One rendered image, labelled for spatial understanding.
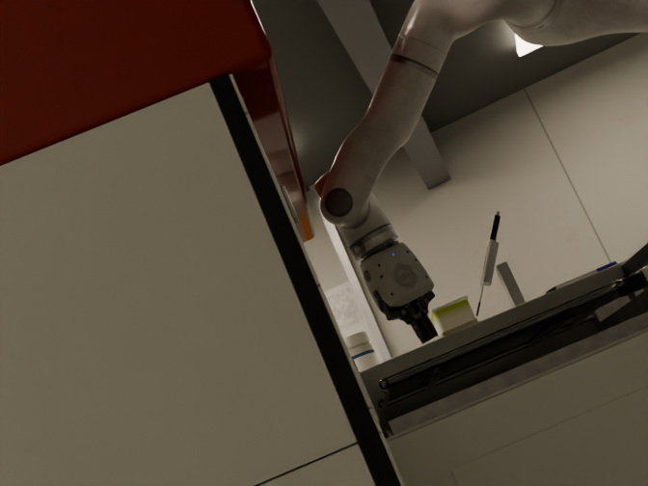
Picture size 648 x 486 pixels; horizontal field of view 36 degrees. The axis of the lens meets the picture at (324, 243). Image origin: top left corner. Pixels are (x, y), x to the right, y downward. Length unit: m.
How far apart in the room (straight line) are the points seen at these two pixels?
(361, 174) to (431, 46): 0.25
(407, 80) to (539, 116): 6.50
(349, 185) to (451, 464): 0.61
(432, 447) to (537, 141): 7.04
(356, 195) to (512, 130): 6.56
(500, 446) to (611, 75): 7.21
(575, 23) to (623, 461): 0.80
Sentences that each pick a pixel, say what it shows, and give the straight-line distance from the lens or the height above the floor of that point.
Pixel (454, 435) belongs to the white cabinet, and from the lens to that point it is 1.18.
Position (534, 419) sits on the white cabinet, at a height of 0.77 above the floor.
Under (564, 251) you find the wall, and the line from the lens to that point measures 7.97.
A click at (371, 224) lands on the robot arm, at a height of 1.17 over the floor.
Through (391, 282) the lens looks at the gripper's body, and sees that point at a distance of 1.70.
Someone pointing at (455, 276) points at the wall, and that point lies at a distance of 7.98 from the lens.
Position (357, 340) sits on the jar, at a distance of 2.01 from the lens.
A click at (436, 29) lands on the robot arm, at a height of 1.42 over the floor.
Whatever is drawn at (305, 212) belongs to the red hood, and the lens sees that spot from 1.66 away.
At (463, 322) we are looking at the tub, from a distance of 1.93.
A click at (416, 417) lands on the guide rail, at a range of 1.45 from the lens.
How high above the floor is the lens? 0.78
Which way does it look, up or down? 13 degrees up
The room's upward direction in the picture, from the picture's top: 23 degrees counter-clockwise
